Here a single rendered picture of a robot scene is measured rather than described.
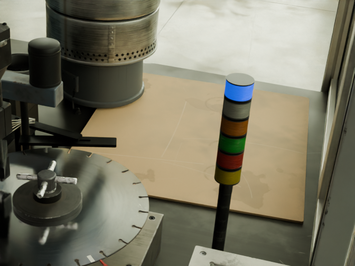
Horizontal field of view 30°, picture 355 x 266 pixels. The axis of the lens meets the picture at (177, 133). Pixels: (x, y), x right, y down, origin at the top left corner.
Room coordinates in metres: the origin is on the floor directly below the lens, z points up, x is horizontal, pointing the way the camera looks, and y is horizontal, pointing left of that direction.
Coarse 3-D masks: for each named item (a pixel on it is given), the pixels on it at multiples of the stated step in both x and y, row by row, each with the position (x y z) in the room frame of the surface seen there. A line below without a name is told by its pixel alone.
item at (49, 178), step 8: (48, 168) 0.89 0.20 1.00; (16, 176) 0.86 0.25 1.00; (24, 176) 0.86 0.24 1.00; (32, 176) 0.86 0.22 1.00; (40, 176) 0.86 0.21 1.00; (48, 176) 0.86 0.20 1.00; (56, 176) 0.87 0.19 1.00; (40, 184) 0.85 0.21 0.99; (48, 184) 0.85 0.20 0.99; (56, 184) 0.86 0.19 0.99; (40, 192) 0.82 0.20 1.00; (48, 192) 0.85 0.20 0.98
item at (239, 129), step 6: (222, 114) 0.94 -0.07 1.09; (222, 120) 0.94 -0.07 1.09; (228, 120) 0.93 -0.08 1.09; (234, 120) 0.93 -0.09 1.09; (240, 120) 0.93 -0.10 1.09; (246, 120) 0.93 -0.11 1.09; (222, 126) 0.94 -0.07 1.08; (228, 126) 0.93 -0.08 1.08; (234, 126) 0.93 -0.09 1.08; (240, 126) 0.93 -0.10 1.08; (246, 126) 0.94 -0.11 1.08; (222, 132) 0.93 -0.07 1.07; (228, 132) 0.93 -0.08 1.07; (234, 132) 0.93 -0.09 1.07; (240, 132) 0.93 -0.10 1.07; (246, 132) 0.94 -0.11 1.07
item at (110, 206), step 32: (32, 160) 0.98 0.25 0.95; (64, 160) 0.99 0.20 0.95; (96, 160) 1.00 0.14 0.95; (0, 192) 0.88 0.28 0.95; (96, 192) 0.90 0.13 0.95; (128, 192) 0.91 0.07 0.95; (0, 224) 0.80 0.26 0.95; (32, 224) 0.80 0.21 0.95; (64, 224) 0.81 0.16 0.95; (96, 224) 0.82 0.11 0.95; (128, 224) 0.82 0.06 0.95; (0, 256) 0.72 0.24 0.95; (32, 256) 0.73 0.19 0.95; (64, 256) 0.74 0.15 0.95; (96, 256) 0.74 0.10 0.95
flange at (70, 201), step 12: (24, 192) 0.87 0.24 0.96; (36, 192) 0.85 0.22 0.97; (60, 192) 0.86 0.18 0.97; (72, 192) 0.88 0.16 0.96; (24, 204) 0.84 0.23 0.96; (36, 204) 0.84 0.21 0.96; (48, 204) 0.84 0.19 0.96; (60, 204) 0.84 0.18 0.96; (72, 204) 0.85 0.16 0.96; (24, 216) 0.82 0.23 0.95; (36, 216) 0.81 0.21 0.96; (48, 216) 0.81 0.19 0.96; (60, 216) 0.82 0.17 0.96
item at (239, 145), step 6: (222, 138) 0.93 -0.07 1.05; (228, 138) 0.93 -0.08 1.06; (234, 138) 0.92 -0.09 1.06; (240, 138) 0.93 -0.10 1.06; (222, 144) 0.93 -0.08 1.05; (228, 144) 0.93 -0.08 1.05; (234, 144) 0.93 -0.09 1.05; (240, 144) 0.93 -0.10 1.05; (222, 150) 0.93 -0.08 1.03; (228, 150) 0.93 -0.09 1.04; (234, 150) 0.93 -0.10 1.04; (240, 150) 0.93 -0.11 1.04
